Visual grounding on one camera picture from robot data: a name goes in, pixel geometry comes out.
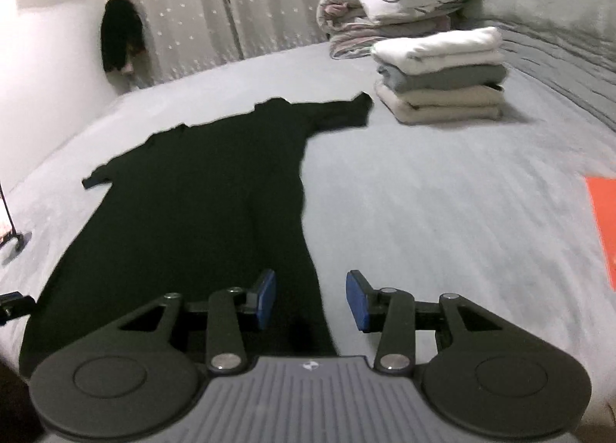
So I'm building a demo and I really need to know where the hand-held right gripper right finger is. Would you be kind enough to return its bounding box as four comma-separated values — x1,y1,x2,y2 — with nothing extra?
345,270,506,374

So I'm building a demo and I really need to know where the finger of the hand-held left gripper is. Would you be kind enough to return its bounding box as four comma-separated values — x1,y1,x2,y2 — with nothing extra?
0,293,37,326

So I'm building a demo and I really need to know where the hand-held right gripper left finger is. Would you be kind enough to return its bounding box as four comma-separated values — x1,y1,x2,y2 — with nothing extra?
118,268,278,374

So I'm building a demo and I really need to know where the black dress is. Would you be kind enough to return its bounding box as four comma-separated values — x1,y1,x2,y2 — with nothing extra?
19,94,373,376

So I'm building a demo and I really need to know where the black stand foot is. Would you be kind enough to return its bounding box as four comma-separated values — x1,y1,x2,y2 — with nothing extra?
0,178,32,253

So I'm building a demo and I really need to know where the grey bed sheet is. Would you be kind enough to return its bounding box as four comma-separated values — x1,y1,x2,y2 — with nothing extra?
0,41,616,425

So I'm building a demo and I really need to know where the grey folded garment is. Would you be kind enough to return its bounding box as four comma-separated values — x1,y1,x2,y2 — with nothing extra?
375,62,508,92

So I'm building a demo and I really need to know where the orange flat item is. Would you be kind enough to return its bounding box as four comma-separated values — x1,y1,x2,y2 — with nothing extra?
584,176,616,290

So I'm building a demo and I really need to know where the white folded garment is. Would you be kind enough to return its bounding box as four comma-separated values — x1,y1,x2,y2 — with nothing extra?
370,26,504,75

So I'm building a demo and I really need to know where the folded pink and grey quilt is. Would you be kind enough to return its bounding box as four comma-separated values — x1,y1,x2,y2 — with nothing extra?
318,0,453,60

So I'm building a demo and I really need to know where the black hanging furry bag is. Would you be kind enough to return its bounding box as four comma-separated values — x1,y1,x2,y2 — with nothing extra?
100,0,147,75

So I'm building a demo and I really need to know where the grey star-patterned curtain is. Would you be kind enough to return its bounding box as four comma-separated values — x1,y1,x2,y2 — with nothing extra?
108,0,367,87

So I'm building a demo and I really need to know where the grey quilted bedspread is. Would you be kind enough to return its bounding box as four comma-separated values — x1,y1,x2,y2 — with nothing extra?
447,0,616,131

